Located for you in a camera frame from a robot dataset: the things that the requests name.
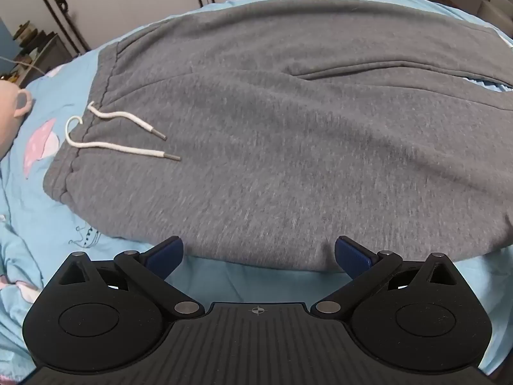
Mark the grey sweat pants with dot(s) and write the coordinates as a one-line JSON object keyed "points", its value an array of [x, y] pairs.
{"points": [[260, 148]]}

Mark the pink soft toy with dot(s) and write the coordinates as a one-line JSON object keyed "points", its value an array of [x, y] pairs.
{"points": [[10, 108]]}

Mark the light blue printed bed sheet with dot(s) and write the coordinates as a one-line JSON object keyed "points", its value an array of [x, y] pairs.
{"points": [[48, 208]]}

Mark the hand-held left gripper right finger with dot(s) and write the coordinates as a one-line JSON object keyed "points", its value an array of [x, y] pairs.
{"points": [[352, 254]]}

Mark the dark cluttered side cabinet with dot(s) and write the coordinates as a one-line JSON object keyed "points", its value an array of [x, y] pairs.
{"points": [[44, 50]]}

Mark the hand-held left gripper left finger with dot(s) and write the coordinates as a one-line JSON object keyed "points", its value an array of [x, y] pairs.
{"points": [[165, 254]]}

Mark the grey upholstered chair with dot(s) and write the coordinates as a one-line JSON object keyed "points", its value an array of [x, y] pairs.
{"points": [[497, 10]]}

